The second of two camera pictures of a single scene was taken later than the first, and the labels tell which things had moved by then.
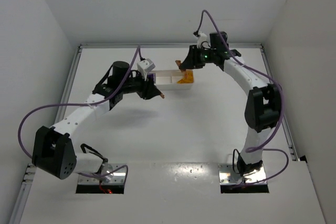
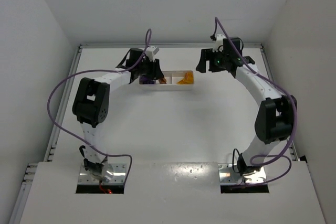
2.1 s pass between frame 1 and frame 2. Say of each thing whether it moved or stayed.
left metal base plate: stayed
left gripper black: moved
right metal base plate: stayed
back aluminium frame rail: stayed
